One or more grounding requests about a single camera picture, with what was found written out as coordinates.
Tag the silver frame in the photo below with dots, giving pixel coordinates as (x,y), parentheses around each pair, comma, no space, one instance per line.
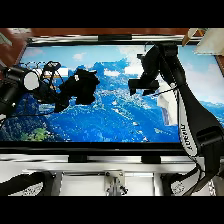
(100,166)

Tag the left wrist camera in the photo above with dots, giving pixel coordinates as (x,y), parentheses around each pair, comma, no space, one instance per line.
(51,68)

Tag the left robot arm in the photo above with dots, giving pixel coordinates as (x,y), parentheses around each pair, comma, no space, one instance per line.
(13,85)

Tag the cream folded garment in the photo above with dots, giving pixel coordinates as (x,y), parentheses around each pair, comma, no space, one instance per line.
(211,41)

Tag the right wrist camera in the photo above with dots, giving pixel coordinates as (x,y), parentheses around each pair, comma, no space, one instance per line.
(142,60)

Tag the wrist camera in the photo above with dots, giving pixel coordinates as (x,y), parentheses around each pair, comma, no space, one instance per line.
(51,68)
(142,60)

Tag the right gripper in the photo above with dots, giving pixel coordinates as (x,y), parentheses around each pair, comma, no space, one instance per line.
(144,84)

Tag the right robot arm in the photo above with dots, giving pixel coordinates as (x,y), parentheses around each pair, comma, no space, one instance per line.
(196,116)

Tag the brown clothes hanger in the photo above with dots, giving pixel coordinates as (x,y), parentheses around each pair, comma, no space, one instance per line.
(189,36)

